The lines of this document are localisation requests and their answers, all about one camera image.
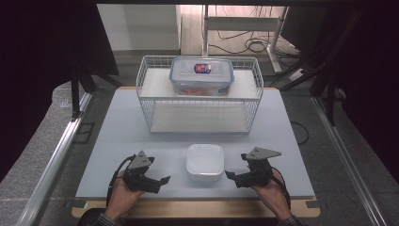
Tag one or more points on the black metal stand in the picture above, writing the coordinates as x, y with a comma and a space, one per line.
75, 94
330, 103

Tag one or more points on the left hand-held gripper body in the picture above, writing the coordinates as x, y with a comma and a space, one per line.
139, 175

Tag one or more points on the aluminium rail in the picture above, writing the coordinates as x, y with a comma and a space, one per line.
53, 163
348, 163

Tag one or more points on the white lidded plastic container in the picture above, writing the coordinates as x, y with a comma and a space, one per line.
204, 161

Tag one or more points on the white cabinet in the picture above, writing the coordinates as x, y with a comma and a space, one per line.
138, 26

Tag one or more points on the person's right hand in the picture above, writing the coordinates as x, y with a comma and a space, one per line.
276, 196

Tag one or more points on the white power strip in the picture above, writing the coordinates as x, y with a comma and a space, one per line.
297, 74

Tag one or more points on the white metal desk frame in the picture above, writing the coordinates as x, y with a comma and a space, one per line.
241, 23

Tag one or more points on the clear container with blue lid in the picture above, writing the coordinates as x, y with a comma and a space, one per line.
188, 75

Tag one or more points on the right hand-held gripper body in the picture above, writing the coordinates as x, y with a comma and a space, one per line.
257, 172

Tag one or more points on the person's left hand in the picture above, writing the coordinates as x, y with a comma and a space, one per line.
120, 199

